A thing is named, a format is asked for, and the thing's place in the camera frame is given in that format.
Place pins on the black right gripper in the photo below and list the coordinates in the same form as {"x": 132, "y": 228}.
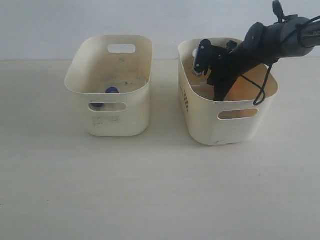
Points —
{"x": 227, "y": 68}

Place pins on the cream plastic bin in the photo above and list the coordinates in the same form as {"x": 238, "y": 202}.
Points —
{"x": 234, "y": 120}
{"x": 121, "y": 61}

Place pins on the blue-capped tube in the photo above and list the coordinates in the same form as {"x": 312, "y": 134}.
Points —
{"x": 97, "y": 105}
{"x": 112, "y": 90}

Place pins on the orange-capped tube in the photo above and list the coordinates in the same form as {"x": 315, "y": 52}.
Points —
{"x": 200, "y": 84}

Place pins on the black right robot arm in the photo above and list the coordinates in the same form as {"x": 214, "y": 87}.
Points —
{"x": 289, "y": 37}

